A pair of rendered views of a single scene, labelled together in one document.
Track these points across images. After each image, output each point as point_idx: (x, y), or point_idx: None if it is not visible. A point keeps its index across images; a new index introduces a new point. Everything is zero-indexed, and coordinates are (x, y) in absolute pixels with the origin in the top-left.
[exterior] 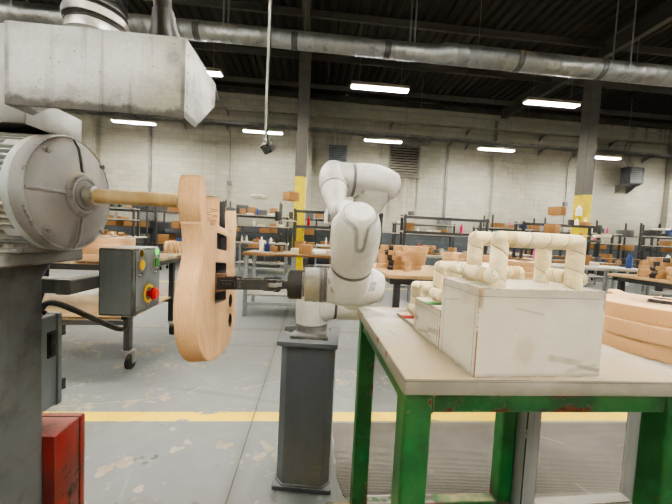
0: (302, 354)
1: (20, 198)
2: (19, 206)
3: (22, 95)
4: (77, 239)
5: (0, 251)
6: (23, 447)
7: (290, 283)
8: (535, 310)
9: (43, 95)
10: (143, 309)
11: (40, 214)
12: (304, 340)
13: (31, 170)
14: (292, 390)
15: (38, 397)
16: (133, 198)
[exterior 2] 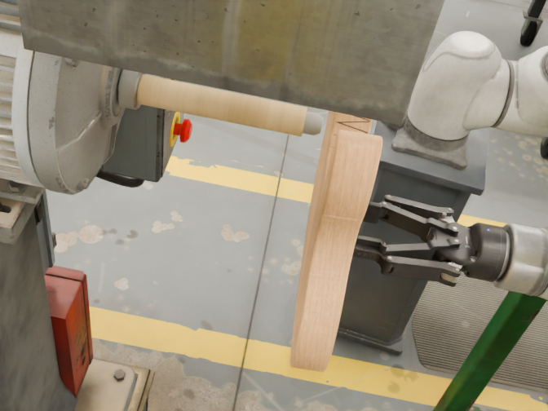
0: (410, 185)
1: (53, 170)
2: (51, 178)
3: (58, 37)
4: (108, 153)
5: (9, 198)
6: (40, 340)
7: (479, 267)
8: None
9: (102, 43)
10: (169, 159)
11: (76, 173)
12: (419, 161)
13: (61, 119)
14: (376, 228)
15: (43, 285)
16: (218, 116)
